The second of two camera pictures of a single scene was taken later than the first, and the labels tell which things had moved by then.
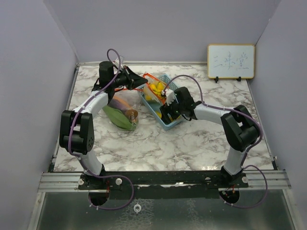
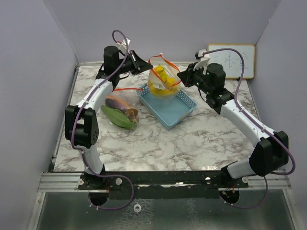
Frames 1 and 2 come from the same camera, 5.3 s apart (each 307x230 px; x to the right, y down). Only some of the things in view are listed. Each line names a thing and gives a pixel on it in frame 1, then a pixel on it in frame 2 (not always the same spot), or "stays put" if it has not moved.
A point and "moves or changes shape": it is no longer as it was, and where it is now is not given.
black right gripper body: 174,109 -> 196,77
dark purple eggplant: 115,103 stays put
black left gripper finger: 133,79 -> 140,65
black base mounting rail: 163,184 stays put
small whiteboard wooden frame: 230,61 stays put
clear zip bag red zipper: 153,89 moves or changes shape
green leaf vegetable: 118,118 stays put
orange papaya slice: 122,100 stays put
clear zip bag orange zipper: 123,109 stays put
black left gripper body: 120,80 -> 128,65
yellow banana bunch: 158,90 -> 170,89
